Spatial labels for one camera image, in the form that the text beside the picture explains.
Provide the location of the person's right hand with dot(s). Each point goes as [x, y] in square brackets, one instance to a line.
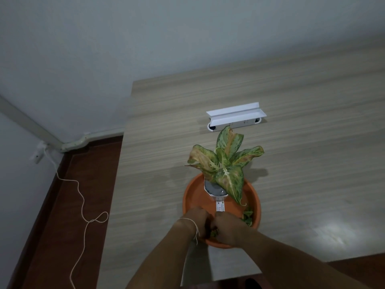
[231, 228]

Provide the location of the person's left hand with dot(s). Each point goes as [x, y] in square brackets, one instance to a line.
[192, 219]

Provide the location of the person's right fingers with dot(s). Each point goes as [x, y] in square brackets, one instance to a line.
[217, 227]

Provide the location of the person's left fingers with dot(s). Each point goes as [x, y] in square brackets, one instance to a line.
[206, 222]

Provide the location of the small green leaf piece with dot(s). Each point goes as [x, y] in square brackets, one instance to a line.
[213, 232]

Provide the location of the person's left forearm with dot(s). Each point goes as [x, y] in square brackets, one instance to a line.
[164, 261]

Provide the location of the person's right forearm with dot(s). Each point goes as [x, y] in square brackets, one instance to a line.
[288, 261]

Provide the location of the white thread wristband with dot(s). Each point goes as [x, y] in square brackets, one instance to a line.
[192, 223]

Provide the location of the white plant label tag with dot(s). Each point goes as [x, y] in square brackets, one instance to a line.
[220, 206]

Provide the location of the orange round plant saucer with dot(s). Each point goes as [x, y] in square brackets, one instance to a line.
[198, 198]

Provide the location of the fallen green leaves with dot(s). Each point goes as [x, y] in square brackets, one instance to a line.
[248, 216]

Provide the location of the small white plant pot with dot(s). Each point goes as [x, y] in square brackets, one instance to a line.
[214, 189]

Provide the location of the variegated green pink leafy plant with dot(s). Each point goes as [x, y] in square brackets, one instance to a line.
[225, 165]

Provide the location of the white desk socket box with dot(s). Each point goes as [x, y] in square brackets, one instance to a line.
[237, 115]

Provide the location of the white wall plug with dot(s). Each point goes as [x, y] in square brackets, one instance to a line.
[38, 153]

